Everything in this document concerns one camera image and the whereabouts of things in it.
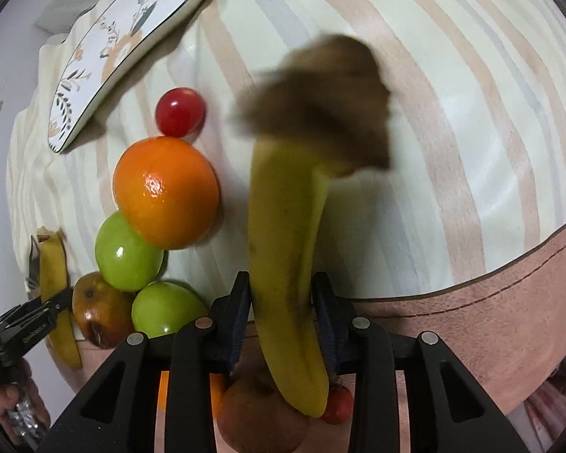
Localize floral white oval plate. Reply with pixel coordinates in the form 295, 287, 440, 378
48, 0, 203, 153

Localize small yellow banana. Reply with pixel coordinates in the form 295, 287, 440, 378
36, 227, 82, 370

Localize striped cream blanket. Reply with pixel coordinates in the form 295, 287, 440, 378
6, 0, 566, 416

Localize orange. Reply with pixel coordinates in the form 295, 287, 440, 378
112, 136, 221, 251
157, 371, 227, 419

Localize bruised brown red apple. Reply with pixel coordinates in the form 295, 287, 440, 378
72, 272, 135, 349

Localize green apple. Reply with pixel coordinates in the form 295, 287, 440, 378
132, 281, 208, 337
95, 211, 164, 291

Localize long yellow banana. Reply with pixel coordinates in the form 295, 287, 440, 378
247, 139, 355, 418

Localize left hand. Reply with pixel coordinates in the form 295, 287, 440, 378
0, 359, 51, 445

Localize red cherry tomato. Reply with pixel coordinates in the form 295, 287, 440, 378
321, 382, 354, 425
155, 87, 206, 138

